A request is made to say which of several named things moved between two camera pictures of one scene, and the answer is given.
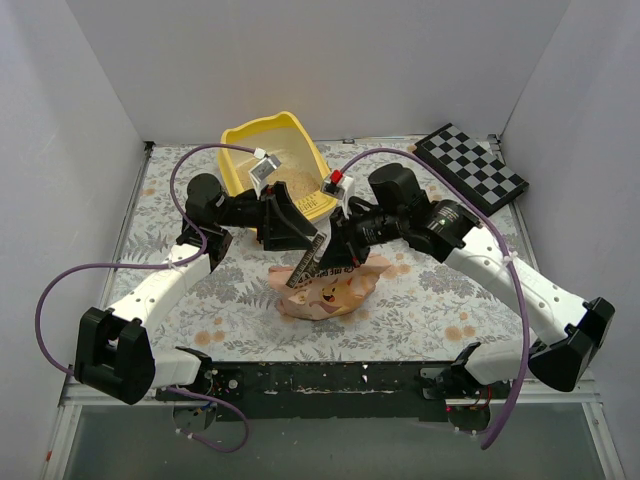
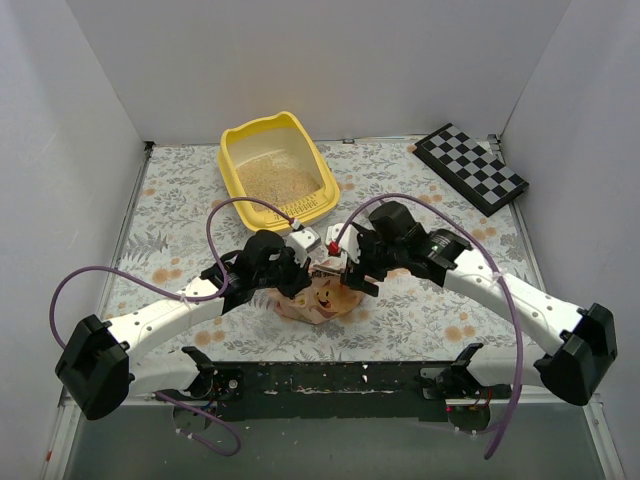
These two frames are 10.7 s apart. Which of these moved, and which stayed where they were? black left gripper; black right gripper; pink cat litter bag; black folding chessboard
Moved: black right gripper; black left gripper
Stayed: pink cat litter bag; black folding chessboard
